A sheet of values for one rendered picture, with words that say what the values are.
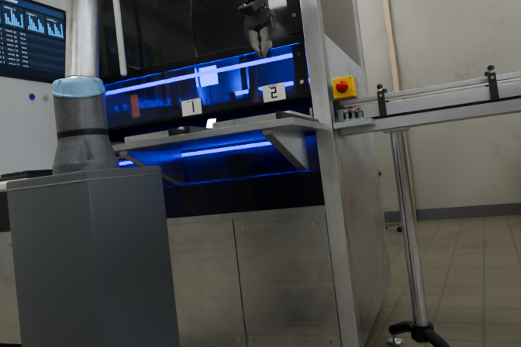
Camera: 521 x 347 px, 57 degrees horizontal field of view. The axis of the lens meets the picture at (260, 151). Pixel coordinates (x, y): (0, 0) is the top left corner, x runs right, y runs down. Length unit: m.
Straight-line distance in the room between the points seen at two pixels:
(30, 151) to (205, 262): 0.75
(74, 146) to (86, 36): 0.34
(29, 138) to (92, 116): 0.74
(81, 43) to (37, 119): 0.63
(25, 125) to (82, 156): 0.76
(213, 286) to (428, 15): 4.39
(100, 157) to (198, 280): 0.89
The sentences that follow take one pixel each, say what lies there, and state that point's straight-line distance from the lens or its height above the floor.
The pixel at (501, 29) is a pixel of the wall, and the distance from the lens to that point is 5.60.
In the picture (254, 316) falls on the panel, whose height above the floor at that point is 0.22.
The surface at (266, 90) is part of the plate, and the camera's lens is 1.74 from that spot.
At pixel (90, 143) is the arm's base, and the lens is 1.16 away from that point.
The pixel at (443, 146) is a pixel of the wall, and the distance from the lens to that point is 5.49.
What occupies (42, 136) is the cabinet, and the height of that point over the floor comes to 0.96.
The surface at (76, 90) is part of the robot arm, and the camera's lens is 1.18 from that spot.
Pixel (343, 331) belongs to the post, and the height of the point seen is 0.17.
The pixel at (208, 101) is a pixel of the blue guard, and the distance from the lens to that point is 1.83.
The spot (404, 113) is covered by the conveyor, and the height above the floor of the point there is 0.89.
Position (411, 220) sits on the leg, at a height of 0.51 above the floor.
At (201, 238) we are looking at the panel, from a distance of 1.87.
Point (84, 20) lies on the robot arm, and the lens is 1.38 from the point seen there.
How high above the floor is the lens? 0.75
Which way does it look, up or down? 2 degrees up
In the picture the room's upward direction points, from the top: 7 degrees counter-clockwise
